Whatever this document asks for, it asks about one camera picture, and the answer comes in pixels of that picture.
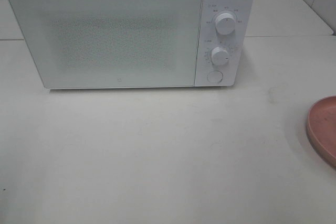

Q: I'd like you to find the round white door button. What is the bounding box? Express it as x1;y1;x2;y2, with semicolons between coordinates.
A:
207;71;223;84

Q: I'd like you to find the white timer knob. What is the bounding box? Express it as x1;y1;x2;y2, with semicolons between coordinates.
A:
211;47;230;66

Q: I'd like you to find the white microwave door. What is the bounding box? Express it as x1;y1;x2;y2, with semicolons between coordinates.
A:
9;0;202;89

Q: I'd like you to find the pink round plate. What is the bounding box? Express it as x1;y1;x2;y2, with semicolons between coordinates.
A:
306;96;335;167

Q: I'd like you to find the upper white power knob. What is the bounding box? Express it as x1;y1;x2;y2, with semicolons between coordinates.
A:
213;10;237;35

